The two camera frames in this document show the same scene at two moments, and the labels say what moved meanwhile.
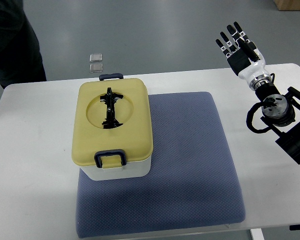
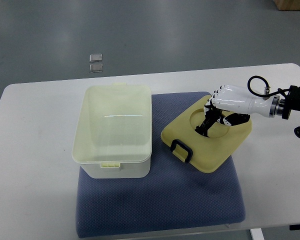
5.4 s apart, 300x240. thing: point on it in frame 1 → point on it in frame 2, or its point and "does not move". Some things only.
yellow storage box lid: x=111 y=114 → x=208 y=154
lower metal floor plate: x=96 y=68 does not move
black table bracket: x=299 y=227 does not move
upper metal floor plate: x=95 y=57 does not move
